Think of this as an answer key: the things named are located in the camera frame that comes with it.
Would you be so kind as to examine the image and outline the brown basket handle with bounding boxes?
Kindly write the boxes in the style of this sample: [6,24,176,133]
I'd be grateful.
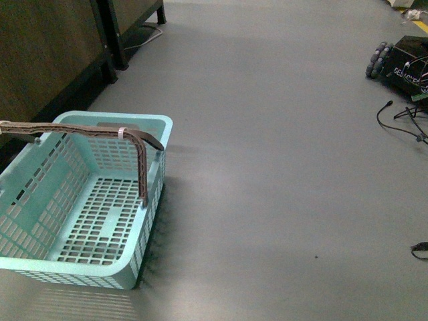
[1,120,165,207]

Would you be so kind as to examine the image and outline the light blue plastic basket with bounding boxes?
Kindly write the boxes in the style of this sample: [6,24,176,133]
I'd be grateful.
[1,111,173,289]

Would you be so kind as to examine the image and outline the white zip tie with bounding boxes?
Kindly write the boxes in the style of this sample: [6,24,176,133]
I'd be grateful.
[118,127,127,140]

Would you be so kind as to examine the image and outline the dark wooden cabinet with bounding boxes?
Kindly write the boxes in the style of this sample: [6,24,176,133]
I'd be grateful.
[1,1,166,122]

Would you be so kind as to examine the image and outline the white cable on floor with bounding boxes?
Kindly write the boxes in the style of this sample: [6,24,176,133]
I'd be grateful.
[124,23,164,51]

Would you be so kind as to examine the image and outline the black cable on floor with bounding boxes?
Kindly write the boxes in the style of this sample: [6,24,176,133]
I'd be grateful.
[377,100,428,145]

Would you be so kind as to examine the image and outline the black strap on floor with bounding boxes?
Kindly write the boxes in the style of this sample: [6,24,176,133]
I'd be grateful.
[410,241,428,260]

